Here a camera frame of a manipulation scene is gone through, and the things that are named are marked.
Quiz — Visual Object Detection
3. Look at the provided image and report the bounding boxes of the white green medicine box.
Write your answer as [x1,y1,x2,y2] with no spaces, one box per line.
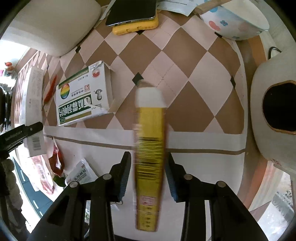
[55,61,113,126]

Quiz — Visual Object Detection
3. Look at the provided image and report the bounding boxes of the red chili pepper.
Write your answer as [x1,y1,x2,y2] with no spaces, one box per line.
[42,75,57,109]

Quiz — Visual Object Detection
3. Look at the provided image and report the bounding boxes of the red sugar bag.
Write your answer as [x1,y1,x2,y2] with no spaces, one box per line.
[49,139,65,177]

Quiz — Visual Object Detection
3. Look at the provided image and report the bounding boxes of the yellow phone case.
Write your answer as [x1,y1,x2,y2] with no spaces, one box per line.
[112,13,159,36]

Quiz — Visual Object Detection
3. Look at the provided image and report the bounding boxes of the white long carton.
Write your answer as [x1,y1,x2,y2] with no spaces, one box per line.
[20,66,46,157]

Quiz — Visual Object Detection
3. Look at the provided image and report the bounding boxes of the black power cable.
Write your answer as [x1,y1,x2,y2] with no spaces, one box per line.
[267,46,282,59]

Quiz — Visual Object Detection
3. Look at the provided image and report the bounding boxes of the papers under bowl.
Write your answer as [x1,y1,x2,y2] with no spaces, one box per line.
[157,0,206,16]

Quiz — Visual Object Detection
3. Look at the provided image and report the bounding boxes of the white patterned bowl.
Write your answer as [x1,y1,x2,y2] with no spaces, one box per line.
[200,1,269,41]

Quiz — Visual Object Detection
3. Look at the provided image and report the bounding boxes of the checkered table mat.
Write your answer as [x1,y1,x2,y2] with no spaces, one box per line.
[14,10,249,241]

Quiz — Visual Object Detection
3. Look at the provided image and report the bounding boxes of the yellow medicine box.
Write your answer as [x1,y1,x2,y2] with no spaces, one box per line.
[134,87,167,232]

